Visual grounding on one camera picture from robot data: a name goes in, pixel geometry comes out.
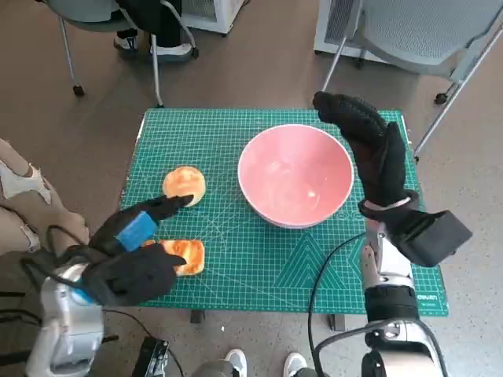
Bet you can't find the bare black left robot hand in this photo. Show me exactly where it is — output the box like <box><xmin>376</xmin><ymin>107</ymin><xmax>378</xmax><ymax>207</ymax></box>
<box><xmin>88</xmin><ymin>194</ymin><xmax>196</xmax><ymax>270</ymax></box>

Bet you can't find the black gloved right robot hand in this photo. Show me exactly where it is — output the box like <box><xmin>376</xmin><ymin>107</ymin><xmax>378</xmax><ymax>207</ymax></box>
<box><xmin>312</xmin><ymin>90</ymin><xmax>417</xmax><ymax>209</ymax></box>

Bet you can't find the rectangular toy bread loaf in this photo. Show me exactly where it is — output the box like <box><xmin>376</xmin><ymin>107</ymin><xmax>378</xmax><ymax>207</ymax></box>
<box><xmin>143</xmin><ymin>238</ymin><xmax>206</xmax><ymax>276</ymax></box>

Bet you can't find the round toy bread bun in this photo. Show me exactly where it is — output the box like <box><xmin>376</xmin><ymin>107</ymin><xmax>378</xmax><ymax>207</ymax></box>
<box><xmin>162</xmin><ymin>165</ymin><xmax>207</xmax><ymax>208</ymax></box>

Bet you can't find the pink bowl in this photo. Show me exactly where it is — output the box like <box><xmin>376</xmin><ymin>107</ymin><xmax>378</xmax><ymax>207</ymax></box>
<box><xmin>237</xmin><ymin>123</ymin><xmax>355</xmax><ymax>229</ymax></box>

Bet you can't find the person in beige trousers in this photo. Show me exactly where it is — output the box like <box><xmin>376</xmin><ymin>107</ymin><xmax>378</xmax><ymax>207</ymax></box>
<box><xmin>0</xmin><ymin>137</ymin><xmax>91</xmax><ymax>256</ymax></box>

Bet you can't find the green cutting mat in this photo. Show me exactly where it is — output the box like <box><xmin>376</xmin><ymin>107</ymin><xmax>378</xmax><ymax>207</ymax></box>
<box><xmin>100</xmin><ymin>108</ymin><xmax>450</xmax><ymax>318</ymax></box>

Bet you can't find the black floor device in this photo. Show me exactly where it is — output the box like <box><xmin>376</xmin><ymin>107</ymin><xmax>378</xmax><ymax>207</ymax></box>
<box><xmin>131</xmin><ymin>336</ymin><xmax>171</xmax><ymax>377</ymax></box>

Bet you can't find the empty grey mesh chair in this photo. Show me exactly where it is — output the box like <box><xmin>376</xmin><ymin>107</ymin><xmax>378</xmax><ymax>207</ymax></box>
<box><xmin>314</xmin><ymin>0</ymin><xmax>503</xmax><ymax>162</ymax></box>

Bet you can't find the large white mesh cabinet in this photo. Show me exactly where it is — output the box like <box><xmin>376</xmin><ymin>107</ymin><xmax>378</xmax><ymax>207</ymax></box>
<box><xmin>314</xmin><ymin>0</ymin><xmax>388</xmax><ymax>62</ymax></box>

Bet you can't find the white shoe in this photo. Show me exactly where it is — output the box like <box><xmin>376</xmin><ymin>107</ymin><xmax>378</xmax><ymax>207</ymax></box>
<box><xmin>283</xmin><ymin>351</ymin><xmax>308</xmax><ymax>377</ymax></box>
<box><xmin>225</xmin><ymin>348</ymin><xmax>248</xmax><ymax>377</ymax></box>

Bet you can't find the grey chair with person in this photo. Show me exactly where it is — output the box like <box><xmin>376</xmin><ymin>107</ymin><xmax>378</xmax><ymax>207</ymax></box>
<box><xmin>42</xmin><ymin>0</ymin><xmax>200</xmax><ymax>108</ymax></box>

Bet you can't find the person in black trousers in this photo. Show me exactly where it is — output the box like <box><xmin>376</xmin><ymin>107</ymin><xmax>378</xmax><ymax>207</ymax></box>
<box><xmin>109</xmin><ymin>0</ymin><xmax>193</xmax><ymax>56</ymax></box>

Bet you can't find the small white mesh cabinet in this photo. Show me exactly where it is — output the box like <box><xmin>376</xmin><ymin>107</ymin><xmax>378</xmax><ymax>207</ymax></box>
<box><xmin>180</xmin><ymin>0</ymin><xmax>248</xmax><ymax>35</ymax></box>

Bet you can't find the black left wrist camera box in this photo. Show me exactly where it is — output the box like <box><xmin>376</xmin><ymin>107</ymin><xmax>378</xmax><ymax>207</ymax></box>
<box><xmin>80</xmin><ymin>251</ymin><xmax>178</xmax><ymax>308</ymax></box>

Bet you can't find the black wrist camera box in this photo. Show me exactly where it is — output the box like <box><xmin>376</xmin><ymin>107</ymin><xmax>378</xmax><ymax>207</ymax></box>
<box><xmin>392</xmin><ymin>210</ymin><xmax>474</xmax><ymax>268</ymax></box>
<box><xmin>80</xmin><ymin>251</ymin><xmax>178</xmax><ymax>308</ymax></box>

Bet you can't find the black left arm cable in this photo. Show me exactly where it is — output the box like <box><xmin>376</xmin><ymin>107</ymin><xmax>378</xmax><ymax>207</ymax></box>
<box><xmin>19</xmin><ymin>225</ymin><xmax>185</xmax><ymax>377</ymax></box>

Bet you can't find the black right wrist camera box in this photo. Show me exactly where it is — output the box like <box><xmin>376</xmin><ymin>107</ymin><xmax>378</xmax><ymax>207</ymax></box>
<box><xmin>392</xmin><ymin>210</ymin><xmax>474</xmax><ymax>268</ymax></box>

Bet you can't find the black floor cable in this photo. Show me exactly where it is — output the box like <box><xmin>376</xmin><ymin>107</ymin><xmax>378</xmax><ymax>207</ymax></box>
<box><xmin>0</xmin><ymin>309</ymin><xmax>42</xmax><ymax>377</ymax></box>

